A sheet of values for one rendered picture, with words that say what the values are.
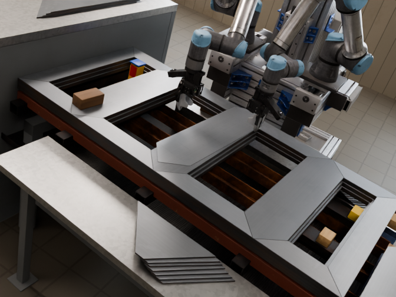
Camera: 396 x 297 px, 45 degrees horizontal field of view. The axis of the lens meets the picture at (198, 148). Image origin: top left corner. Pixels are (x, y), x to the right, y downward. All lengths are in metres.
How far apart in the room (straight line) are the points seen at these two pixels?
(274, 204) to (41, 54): 1.22
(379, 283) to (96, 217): 0.99
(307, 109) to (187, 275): 1.20
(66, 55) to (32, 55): 0.21
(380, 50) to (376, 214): 3.76
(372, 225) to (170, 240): 0.79
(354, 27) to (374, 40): 3.36
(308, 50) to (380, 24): 2.90
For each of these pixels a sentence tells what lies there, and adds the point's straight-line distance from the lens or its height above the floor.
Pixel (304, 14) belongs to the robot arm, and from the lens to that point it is 2.22.
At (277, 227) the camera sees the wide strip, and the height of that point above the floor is 0.87.
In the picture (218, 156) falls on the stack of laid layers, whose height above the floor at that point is 0.85.
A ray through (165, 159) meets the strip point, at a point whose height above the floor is 0.87.
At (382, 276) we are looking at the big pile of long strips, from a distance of 1.81.
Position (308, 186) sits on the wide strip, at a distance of 2.00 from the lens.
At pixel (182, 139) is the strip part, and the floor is 0.87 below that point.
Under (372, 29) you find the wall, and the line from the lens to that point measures 5.62.
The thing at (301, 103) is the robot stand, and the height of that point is 0.93.
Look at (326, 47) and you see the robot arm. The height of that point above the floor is 1.20.
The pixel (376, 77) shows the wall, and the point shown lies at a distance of 5.73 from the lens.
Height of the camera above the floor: 1.95
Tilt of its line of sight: 33 degrees down
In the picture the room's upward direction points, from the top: 17 degrees clockwise
